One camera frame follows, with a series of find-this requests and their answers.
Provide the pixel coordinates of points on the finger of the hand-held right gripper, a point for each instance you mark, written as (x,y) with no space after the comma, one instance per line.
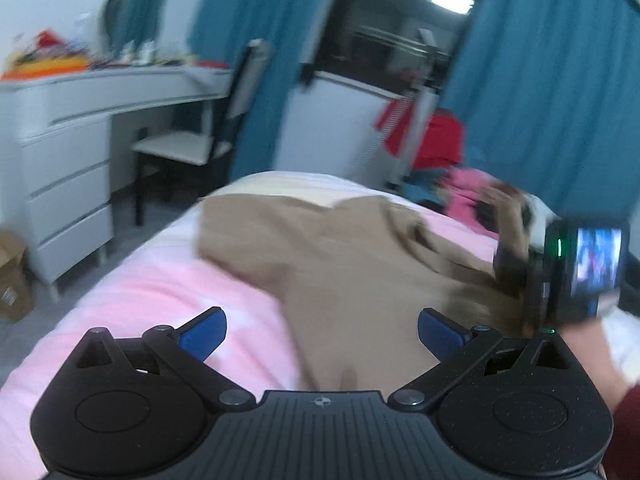
(515,272)

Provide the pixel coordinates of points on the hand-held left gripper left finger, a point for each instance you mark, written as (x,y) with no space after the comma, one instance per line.
(202,332)

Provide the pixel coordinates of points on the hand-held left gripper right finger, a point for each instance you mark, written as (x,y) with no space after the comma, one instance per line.
(442,332)

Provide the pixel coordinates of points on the tan shirt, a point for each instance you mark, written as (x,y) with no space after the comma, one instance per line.
(350,285)

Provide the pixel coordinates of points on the person's right forearm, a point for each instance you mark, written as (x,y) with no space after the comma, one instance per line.
(595,360)

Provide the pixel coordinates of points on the bed with pink sheet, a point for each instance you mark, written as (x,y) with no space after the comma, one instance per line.
(150,300)

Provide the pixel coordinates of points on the white garment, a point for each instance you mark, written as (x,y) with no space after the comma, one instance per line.
(542,215)

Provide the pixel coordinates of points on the pink garment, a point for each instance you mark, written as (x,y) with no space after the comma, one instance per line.
(465,195)

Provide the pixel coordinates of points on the blue garment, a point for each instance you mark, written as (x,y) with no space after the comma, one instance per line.
(425,187)

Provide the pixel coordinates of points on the red garment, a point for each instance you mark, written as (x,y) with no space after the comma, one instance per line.
(442,140)

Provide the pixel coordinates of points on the blue curtain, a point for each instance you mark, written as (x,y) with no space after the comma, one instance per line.
(550,110)
(250,0)

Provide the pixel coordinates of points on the garment steamer stand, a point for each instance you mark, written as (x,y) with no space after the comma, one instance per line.
(415,125)

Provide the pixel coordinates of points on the black and white chair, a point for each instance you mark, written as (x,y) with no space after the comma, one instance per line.
(175,145)

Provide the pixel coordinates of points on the cardboard box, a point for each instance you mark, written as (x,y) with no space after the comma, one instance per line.
(12,280)

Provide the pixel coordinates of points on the white dressing table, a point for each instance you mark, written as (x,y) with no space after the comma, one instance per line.
(65,185)

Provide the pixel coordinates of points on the dark window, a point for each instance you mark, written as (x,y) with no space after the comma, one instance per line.
(380,25)

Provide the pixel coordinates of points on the orange box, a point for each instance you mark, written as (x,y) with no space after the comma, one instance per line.
(45,67)

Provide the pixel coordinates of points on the wavy mirror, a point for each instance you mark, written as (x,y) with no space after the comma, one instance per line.
(135,10)

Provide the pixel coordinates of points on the red packet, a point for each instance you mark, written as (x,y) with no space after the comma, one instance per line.
(49,38)

